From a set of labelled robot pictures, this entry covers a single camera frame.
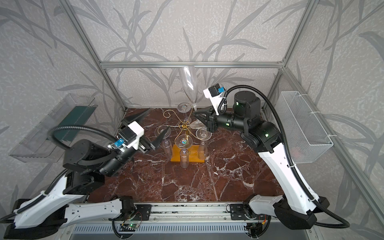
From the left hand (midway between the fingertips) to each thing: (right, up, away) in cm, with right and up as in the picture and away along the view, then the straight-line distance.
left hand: (160, 113), depth 44 cm
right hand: (+10, +2, +10) cm, 14 cm away
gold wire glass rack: (+3, -4, +27) cm, 28 cm away
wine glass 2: (+5, -11, +18) cm, 22 cm away
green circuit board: (-22, -53, +27) cm, 63 cm away
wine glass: (+4, +4, +31) cm, 31 cm away
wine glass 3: (+13, -8, +21) cm, 27 cm away
